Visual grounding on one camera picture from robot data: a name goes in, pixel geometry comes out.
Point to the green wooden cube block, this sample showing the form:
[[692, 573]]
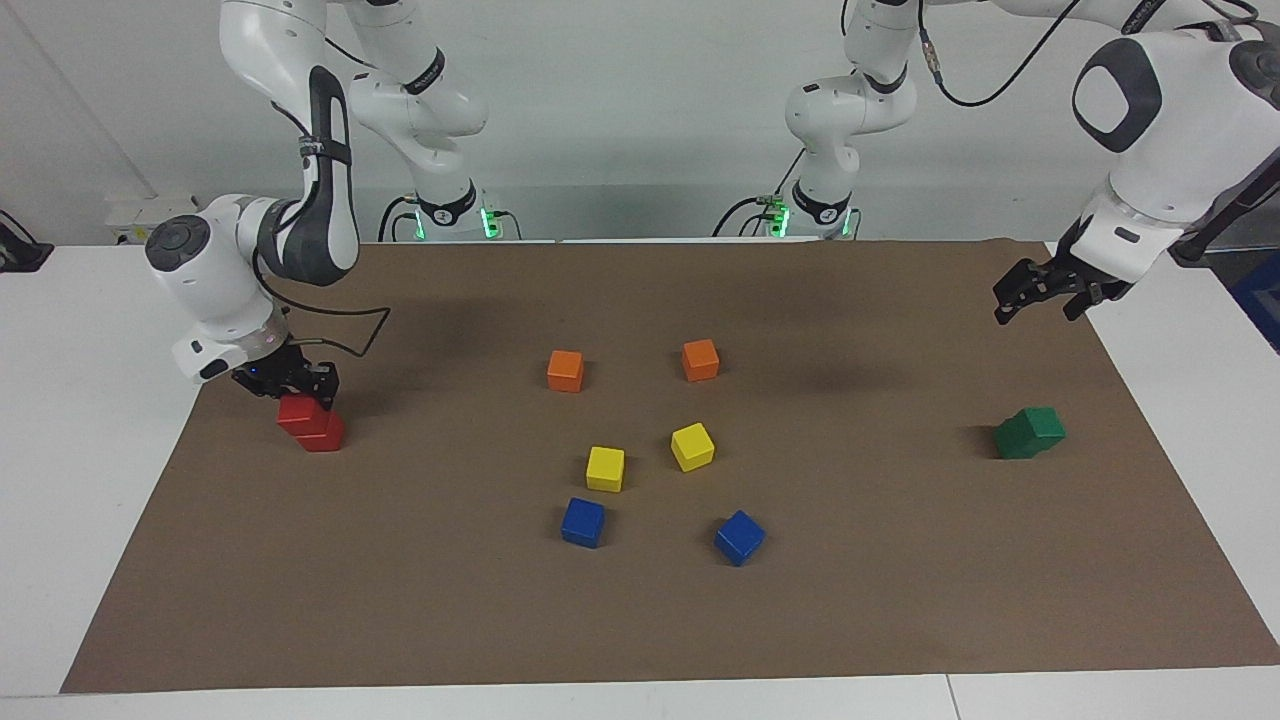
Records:
[[1010, 445], [1042, 425]]

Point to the red wooden cube block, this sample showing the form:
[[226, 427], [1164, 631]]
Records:
[[300, 413], [328, 438]]

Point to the black stand base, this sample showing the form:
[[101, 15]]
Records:
[[22, 250]]

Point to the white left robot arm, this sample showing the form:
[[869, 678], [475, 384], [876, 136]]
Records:
[[1180, 130]]

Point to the black tripod pole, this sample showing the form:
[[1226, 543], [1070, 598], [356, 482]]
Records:
[[1235, 200]]

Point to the brown paper table mat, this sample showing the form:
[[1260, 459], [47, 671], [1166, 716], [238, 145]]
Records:
[[640, 600]]

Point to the white wall socket box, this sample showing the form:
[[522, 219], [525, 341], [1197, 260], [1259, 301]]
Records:
[[140, 218]]

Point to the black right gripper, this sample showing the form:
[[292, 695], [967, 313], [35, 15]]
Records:
[[280, 372]]

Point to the blue wooden cube block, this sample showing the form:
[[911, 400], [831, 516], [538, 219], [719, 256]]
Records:
[[740, 537], [583, 522]]

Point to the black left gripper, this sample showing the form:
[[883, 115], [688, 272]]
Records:
[[1085, 268]]

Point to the orange wooden cube block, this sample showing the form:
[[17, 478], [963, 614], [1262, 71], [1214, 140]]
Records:
[[700, 360], [565, 370]]

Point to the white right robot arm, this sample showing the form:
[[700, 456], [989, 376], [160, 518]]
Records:
[[210, 280]]

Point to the yellow wooden cube block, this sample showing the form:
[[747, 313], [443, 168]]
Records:
[[605, 468], [692, 446]]

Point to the blue box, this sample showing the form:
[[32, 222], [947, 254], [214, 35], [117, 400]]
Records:
[[1262, 300]]

